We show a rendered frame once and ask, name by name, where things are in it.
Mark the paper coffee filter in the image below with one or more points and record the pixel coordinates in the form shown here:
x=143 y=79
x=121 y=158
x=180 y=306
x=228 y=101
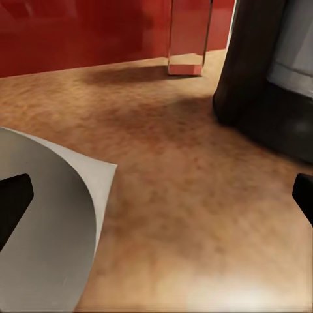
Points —
x=46 y=263

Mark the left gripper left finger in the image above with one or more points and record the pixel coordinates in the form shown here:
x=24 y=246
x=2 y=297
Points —
x=16 y=194

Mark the coffee maker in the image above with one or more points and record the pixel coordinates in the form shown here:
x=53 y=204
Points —
x=266 y=83

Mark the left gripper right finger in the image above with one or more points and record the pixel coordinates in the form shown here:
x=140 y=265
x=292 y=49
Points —
x=303 y=194

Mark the water glass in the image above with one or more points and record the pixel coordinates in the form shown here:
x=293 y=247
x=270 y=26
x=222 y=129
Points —
x=186 y=36

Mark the countertop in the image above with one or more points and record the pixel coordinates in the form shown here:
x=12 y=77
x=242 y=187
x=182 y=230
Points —
x=200 y=217

